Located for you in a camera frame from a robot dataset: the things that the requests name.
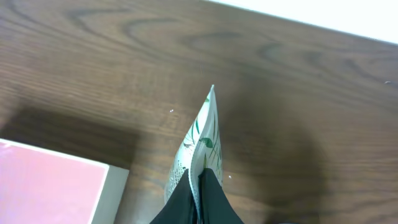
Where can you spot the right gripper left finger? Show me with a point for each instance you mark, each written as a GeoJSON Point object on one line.
{"type": "Point", "coordinates": [180, 208]}

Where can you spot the white conditioner tube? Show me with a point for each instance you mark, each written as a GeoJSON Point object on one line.
{"type": "Point", "coordinates": [200, 149]}

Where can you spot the white box pink interior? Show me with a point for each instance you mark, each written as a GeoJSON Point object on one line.
{"type": "Point", "coordinates": [40, 186]}

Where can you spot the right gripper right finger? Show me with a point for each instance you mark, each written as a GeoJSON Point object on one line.
{"type": "Point", "coordinates": [215, 208]}

